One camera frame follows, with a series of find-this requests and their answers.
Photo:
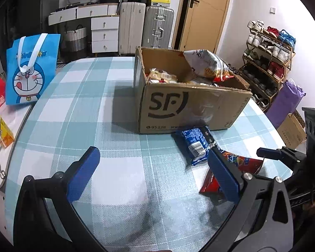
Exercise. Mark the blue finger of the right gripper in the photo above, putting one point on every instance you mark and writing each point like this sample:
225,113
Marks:
277,154

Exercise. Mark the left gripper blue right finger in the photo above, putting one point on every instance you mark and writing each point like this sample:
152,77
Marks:
228,176

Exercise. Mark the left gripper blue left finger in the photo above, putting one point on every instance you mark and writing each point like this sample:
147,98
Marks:
80,172

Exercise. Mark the red biscuit snack bag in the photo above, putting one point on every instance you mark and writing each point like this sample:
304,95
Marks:
244,164

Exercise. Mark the blue oreo packet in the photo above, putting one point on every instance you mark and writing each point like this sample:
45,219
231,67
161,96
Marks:
198,142

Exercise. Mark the orange noodle snack packet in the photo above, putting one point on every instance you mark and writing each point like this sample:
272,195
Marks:
208,65

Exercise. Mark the nougat cracker packet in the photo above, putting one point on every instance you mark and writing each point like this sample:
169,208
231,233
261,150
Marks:
156,76

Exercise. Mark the small cardboard box on floor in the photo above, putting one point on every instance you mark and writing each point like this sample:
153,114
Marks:
292,130

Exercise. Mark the purple bag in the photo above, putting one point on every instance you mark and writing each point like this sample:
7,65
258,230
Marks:
286,102

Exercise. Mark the teal checked tablecloth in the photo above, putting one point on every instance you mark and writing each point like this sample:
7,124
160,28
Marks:
144,195

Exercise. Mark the yellow box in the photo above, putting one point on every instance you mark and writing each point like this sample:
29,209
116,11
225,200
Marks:
6,135

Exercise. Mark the shoe rack with shoes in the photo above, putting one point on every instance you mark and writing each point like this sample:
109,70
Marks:
267,60

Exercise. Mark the SF cardboard box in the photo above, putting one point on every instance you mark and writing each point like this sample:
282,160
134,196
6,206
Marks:
165,108

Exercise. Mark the blue Doraemon tote bag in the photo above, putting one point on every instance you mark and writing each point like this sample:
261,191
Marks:
31,66

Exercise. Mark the striped laundry basket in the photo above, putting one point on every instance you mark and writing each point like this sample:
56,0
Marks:
76,43

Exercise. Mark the white drawer desk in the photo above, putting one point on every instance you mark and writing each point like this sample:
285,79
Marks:
104,20

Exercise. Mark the beige suitcase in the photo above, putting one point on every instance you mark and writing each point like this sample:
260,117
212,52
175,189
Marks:
131,22

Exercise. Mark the silver suitcase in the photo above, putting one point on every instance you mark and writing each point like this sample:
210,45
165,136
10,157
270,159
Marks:
157,27

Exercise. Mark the wooden door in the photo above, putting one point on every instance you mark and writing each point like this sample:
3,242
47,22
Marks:
199,24

